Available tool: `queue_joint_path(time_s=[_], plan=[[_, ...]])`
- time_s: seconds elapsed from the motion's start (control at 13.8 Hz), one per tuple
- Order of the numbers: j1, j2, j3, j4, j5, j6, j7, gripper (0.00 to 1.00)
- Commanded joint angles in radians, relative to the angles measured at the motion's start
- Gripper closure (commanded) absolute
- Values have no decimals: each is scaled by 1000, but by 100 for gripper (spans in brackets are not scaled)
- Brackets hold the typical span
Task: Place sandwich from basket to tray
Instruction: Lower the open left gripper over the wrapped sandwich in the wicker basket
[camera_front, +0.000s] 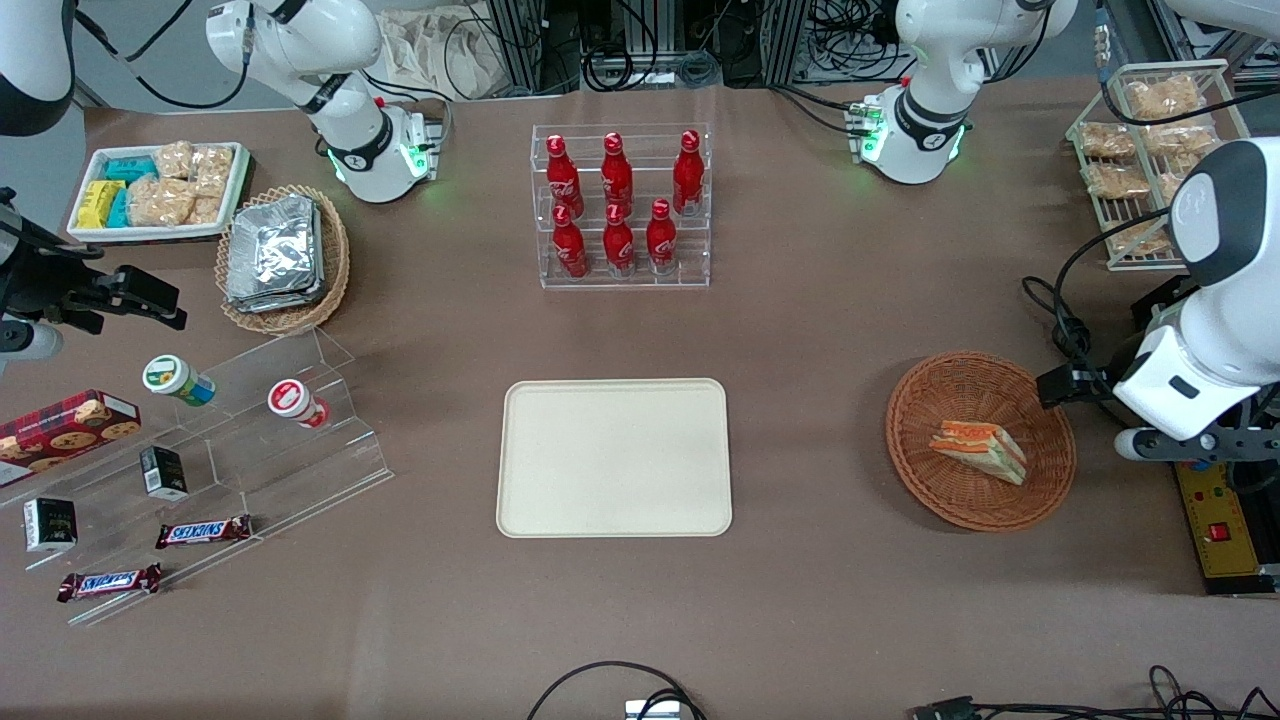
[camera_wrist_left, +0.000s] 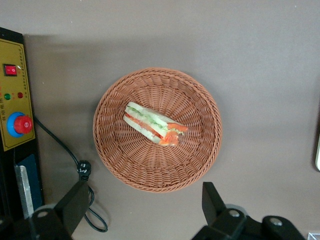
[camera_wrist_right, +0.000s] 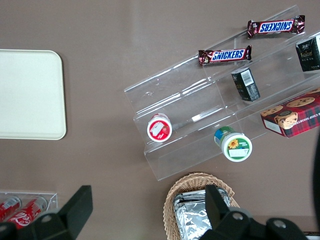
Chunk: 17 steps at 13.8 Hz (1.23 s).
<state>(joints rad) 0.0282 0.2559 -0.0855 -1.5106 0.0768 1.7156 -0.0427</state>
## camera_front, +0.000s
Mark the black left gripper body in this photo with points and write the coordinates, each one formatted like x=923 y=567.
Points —
x=1125 y=366

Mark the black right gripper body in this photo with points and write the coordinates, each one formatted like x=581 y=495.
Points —
x=38 y=277

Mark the triangular sandwich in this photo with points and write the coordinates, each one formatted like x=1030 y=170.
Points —
x=980 y=450

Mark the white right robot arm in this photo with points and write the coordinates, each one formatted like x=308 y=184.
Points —
x=300 y=40

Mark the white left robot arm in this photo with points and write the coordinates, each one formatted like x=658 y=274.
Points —
x=930 y=60

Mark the white rectangular snack tray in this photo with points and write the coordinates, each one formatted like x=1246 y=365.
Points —
x=150 y=234

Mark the orange wicker basket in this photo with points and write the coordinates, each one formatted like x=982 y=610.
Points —
x=960 y=390

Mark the light wicker basket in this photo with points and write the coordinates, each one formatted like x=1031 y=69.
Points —
x=335 y=260

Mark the beige plastic tray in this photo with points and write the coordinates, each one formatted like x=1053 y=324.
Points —
x=614 y=458

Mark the green lid cup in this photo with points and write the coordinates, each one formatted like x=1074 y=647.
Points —
x=170 y=377

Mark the teal snack pack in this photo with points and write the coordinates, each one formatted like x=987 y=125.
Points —
x=119 y=210
x=130 y=169

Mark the rice cracker bag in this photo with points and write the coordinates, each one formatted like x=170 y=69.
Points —
x=174 y=160
x=206 y=211
x=213 y=172
x=160 y=202

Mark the yellow snack pack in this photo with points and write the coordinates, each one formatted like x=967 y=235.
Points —
x=98 y=205

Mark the silver foil pouch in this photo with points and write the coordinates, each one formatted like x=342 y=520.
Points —
x=272 y=245
x=270 y=304

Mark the red cookie box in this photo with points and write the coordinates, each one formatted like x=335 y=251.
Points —
x=60 y=435

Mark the small black box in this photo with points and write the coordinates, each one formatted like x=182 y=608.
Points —
x=163 y=473
x=50 y=525

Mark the red lid cup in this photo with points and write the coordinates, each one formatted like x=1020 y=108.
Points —
x=292 y=399

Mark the clear bagged snack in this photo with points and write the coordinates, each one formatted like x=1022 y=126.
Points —
x=1106 y=140
x=1162 y=97
x=1170 y=186
x=1180 y=140
x=1116 y=181

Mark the yellow control box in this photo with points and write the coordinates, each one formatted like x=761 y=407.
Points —
x=1215 y=530

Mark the clear acrylic step display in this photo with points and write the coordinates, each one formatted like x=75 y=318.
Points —
x=300 y=470

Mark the snickers bar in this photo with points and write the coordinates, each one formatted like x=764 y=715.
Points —
x=203 y=532
x=108 y=582

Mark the beige cloth bag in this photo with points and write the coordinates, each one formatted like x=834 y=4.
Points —
x=440 y=50

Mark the red cola bottle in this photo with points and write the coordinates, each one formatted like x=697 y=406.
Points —
x=661 y=240
x=569 y=248
x=619 y=245
x=563 y=180
x=617 y=175
x=687 y=175

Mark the clear acrylic bottle rack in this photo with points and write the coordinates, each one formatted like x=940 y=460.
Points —
x=640 y=282

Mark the small white device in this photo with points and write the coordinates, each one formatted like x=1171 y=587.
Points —
x=652 y=711

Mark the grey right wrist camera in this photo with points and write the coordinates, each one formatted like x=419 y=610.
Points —
x=30 y=340

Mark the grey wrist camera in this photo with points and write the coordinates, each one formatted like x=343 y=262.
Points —
x=30 y=340
x=1140 y=445

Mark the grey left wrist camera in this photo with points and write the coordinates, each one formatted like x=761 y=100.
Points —
x=1140 y=445

